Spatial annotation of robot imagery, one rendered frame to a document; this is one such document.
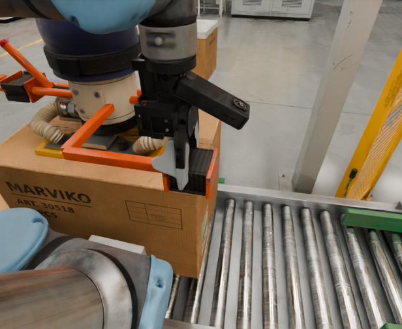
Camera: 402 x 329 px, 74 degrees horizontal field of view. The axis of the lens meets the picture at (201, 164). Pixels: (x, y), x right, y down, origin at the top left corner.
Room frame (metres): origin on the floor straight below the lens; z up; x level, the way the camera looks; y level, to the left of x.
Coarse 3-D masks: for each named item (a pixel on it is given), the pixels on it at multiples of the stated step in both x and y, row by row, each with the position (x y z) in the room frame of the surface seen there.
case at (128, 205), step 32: (64, 128) 0.72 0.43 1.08; (0, 160) 0.56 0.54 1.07; (32, 160) 0.56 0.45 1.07; (64, 160) 0.56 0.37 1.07; (0, 192) 0.56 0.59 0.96; (32, 192) 0.53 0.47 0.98; (64, 192) 0.51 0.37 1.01; (96, 192) 0.49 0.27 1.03; (128, 192) 0.47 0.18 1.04; (160, 192) 0.45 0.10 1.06; (64, 224) 0.52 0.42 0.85; (96, 224) 0.50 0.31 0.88; (128, 224) 0.48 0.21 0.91; (160, 224) 0.46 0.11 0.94; (192, 224) 0.44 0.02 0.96; (160, 256) 0.46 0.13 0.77; (192, 256) 0.44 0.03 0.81
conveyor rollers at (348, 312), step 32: (224, 224) 0.76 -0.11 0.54; (288, 224) 0.76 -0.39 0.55; (224, 256) 0.60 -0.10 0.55; (288, 256) 0.60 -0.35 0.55; (352, 256) 0.61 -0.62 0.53; (384, 256) 0.60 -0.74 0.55; (192, 288) 0.47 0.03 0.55; (224, 288) 0.47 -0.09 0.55; (288, 288) 0.48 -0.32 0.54; (320, 288) 0.47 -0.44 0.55; (384, 288) 0.48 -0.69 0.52; (192, 320) 0.36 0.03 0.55; (320, 320) 0.36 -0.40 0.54; (352, 320) 0.36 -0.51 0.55; (384, 320) 0.36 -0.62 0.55
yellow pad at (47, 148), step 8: (64, 136) 0.64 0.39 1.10; (40, 144) 0.61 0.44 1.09; (48, 144) 0.60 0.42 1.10; (56, 144) 0.60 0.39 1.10; (112, 144) 0.60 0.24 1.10; (120, 144) 0.57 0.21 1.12; (128, 144) 0.60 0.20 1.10; (40, 152) 0.58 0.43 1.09; (48, 152) 0.58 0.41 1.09; (56, 152) 0.57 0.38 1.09; (120, 152) 0.56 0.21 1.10; (128, 152) 0.56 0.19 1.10; (152, 152) 0.57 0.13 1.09; (160, 152) 0.57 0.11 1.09
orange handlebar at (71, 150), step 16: (64, 96) 0.68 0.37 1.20; (96, 112) 0.57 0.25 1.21; (80, 128) 0.50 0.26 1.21; (96, 128) 0.52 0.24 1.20; (64, 144) 0.44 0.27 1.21; (80, 144) 0.46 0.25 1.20; (80, 160) 0.41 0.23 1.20; (96, 160) 0.40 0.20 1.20; (112, 160) 0.39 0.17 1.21; (128, 160) 0.39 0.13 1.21; (144, 160) 0.39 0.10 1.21
